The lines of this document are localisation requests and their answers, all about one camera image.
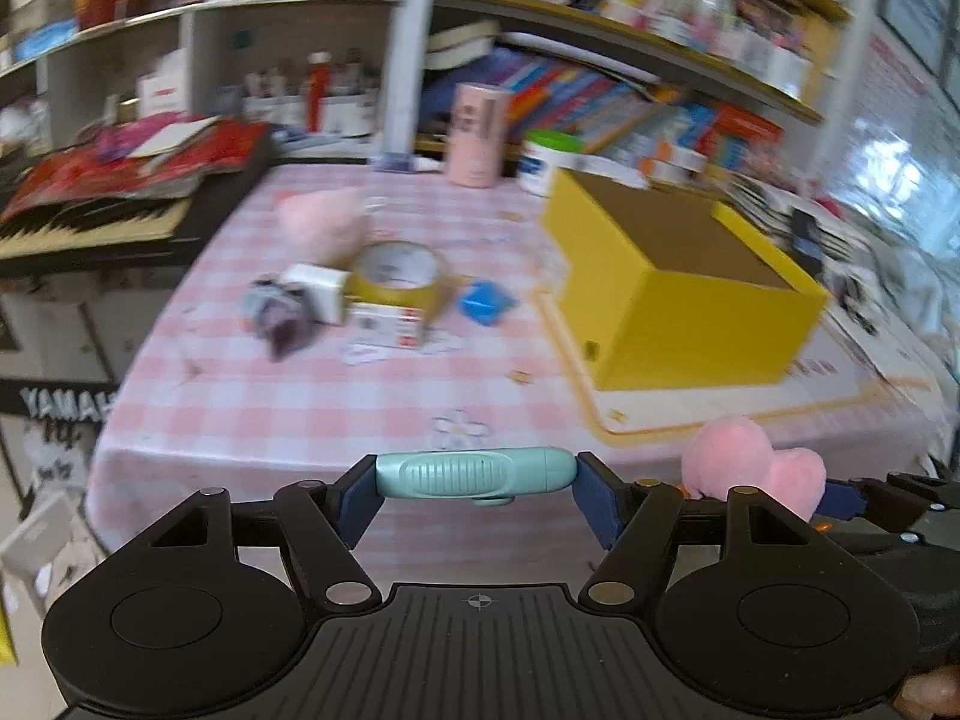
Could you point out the pink heart plush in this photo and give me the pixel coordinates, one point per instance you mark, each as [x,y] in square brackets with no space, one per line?
[732,452]

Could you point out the yellow cardboard box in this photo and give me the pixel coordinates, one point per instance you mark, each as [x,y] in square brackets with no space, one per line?
[671,290]

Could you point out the black Yamaha keyboard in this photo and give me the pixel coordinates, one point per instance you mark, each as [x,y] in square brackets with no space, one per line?
[109,234]

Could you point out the white yellow placemat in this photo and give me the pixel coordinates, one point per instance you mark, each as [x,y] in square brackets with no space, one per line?
[833,383]

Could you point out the pink pig plush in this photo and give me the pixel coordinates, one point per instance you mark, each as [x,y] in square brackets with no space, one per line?
[324,227]

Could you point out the white shelf unit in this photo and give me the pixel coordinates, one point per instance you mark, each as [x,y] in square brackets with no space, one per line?
[221,42]

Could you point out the small spray bottle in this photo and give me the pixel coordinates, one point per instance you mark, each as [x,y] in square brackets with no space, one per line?
[396,163]

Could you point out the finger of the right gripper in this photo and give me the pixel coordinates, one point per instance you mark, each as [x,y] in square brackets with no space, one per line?
[894,504]

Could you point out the white jar green lid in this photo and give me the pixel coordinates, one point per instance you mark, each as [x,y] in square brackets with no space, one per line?
[545,152]

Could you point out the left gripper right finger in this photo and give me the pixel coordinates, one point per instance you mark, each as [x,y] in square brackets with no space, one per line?
[635,525]

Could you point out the mint green utility knife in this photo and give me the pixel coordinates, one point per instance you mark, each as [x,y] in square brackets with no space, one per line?
[484,476]

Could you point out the person's right hand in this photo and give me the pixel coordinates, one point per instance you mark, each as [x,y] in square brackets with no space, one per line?
[929,695]

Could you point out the pink checkered tablecloth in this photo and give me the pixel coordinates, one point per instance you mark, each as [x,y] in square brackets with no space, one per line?
[203,406]

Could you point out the white pen holder cups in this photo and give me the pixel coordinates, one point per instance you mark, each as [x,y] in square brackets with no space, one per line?
[342,115]

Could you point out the white charger plug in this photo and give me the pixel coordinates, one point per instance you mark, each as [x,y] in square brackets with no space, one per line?
[324,288]

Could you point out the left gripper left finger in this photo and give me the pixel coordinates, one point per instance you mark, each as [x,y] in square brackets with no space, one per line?
[321,525]

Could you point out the small white red box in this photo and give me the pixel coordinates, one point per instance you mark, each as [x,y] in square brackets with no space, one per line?
[388,326]

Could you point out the red paper stack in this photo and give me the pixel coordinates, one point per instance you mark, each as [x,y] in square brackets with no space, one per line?
[160,157]

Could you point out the pink cylindrical humidifier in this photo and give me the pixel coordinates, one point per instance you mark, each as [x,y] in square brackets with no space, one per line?
[477,135]

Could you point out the keyboard stand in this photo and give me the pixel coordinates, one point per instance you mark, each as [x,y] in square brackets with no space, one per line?
[55,374]

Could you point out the row of colourful books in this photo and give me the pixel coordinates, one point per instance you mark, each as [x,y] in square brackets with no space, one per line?
[599,108]

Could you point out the blue wrapper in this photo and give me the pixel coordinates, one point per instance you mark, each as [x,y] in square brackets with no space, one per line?
[485,303]

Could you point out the yellow tape roll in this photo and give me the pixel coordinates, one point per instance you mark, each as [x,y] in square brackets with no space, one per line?
[400,274]

